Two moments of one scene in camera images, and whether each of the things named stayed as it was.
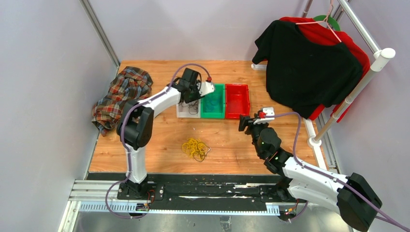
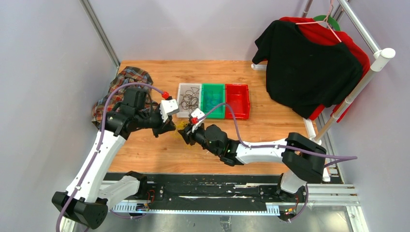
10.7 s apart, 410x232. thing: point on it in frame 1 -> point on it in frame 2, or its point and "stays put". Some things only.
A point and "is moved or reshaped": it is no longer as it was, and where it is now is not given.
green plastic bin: (212, 105) stays put
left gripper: (197, 96) -> (163, 127)
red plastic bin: (237, 101) stays put
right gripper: (247, 121) -> (189, 137)
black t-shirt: (303, 75) stays put
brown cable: (202, 150) is moved or reshaped
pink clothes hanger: (324, 21) stays put
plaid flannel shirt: (131, 84) stays put
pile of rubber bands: (194, 147) -> (180, 125)
